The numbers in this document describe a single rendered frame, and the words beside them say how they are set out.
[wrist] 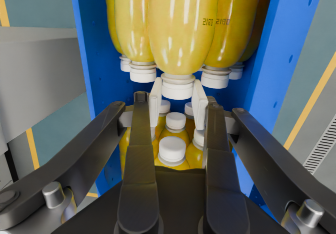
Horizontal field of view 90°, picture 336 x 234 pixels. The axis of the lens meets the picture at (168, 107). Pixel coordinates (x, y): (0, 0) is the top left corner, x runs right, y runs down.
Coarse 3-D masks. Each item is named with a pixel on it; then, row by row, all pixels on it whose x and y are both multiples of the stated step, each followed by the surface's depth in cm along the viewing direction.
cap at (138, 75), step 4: (132, 72) 24; (136, 72) 23; (140, 72) 23; (144, 72) 23; (148, 72) 24; (152, 72) 24; (132, 76) 24; (136, 76) 24; (140, 76) 23; (144, 76) 24; (148, 76) 24; (152, 76) 24; (132, 80) 24; (136, 80) 24; (140, 80) 24; (144, 80) 24; (148, 80) 24; (152, 80) 24
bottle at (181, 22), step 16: (160, 0) 15; (176, 0) 14; (192, 0) 14; (208, 0) 15; (160, 16) 15; (176, 16) 14; (192, 16) 14; (208, 16) 15; (160, 32) 16; (176, 32) 15; (192, 32) 15; (208, 32) 16; (160, 48) 16; (176, 48) 16; (192, 48) 16; (208, 48) 17; (160, 64) 18; (176, 64) 17; (192, 64) 17; (176, 80) 18; (192, 80) 19
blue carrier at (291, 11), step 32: (96, 0) 25; (288, 0) 11; (96, 32) 26; (288, 32) 13; (96, 64) 27; (256, 64) 13; (288, 64) 15; (96, 96) 28; (128, 96) 37; (224, 96) 36; (256, 96) 14
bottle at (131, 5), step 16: (128, 0) 19; (144, 0) 18; (128, 16) 19; (144, 16) 19; (128, 32) 20; (144, 32) 20; (128, 48) 21; (144, 48) 21; (128, 64) 24; (144, 64) 23
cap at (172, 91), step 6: (162, 84) 20; (168, 84) 19; (174, 84) 19; (186, 84) 19; (192, 84) 20; (162, 90) 20; (168, 90) 19; (174, 90) 19; (180, 90) 19; (186, 90) 19; (192, 90) 20; (168, 96) 20; (174, 96) 19; (180, 96) 19; (186, 96) 20
